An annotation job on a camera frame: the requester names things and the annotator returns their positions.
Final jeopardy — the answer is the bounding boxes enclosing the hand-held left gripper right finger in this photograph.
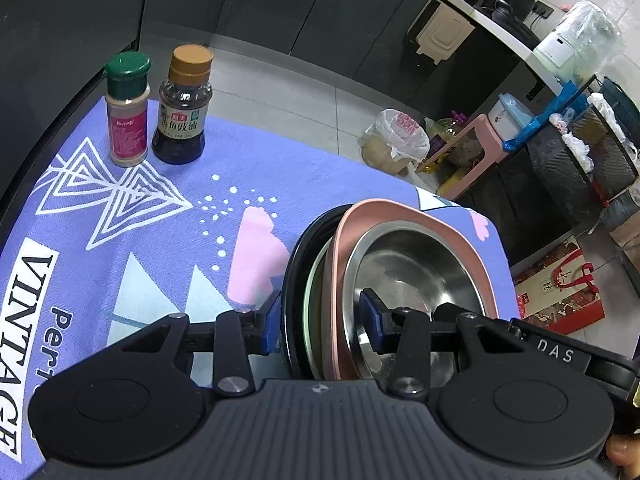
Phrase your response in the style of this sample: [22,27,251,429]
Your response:
[358,287,518,401]

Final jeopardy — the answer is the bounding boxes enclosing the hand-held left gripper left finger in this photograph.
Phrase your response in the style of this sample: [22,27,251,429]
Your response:
[111,289,283,401]

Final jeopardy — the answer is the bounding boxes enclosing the green plate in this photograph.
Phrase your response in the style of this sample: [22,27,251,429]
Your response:
[301,235,337,381]

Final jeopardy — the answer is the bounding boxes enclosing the black plastic bowl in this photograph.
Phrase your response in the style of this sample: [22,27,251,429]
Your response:
[281,204,353,378]

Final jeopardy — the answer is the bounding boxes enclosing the stainless steel plate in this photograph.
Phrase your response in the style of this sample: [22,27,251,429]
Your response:
[345,225,488,390]

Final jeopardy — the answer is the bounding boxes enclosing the pink square plate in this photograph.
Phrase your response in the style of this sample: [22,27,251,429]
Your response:
[322,198,501,382]

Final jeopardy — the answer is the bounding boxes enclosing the person's right hand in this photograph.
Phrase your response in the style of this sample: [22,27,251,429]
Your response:
[606,434,640,478]

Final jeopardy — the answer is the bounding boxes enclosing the red gift bag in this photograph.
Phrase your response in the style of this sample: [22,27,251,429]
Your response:
[512,235,607,336]

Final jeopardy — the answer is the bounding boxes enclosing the purple printed tablecloth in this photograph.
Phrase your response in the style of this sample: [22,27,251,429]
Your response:
[0,95,516,480]

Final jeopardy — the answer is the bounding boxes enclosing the black mesh storage rack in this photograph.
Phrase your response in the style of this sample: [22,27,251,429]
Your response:
[497,105,640,266]

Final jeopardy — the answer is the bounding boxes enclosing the cooking oil bottle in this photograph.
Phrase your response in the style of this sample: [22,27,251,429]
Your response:
[424,116,471,173]

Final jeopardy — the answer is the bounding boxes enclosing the crumpled white plastic bag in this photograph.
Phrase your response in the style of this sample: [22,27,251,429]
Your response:
[549,110,596,173]
[587,92,640,158]

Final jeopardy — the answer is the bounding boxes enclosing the pink stool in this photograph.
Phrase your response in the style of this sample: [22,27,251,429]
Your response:
[435,114,507,202]

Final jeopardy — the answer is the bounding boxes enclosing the brown-capped soy sauce bottle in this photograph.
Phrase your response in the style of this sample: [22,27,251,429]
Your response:
[151,44,214,165]

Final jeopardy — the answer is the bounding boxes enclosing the blue-lidded white container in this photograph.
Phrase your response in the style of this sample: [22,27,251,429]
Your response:
[487,92,534,145]

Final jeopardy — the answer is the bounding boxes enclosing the blue plastic bag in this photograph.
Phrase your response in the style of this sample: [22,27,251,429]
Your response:
[502,80,592,153]

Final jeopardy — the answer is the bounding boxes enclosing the green-capped spice bottle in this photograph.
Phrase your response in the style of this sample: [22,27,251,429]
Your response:
[105,52,152,168]

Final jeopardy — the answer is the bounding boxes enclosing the beige hanging waste bin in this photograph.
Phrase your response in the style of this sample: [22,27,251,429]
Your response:
[410,7,477,65]

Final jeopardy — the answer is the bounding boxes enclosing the white appliance under plastic cover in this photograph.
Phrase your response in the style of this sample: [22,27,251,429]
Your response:
[532,0,627,86]

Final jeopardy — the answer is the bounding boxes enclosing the dark kitchen cabinets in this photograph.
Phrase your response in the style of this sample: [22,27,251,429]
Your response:
[0,0,566,161]

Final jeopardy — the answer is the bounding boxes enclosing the black air fryer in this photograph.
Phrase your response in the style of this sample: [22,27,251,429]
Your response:
[482,0,537,23]

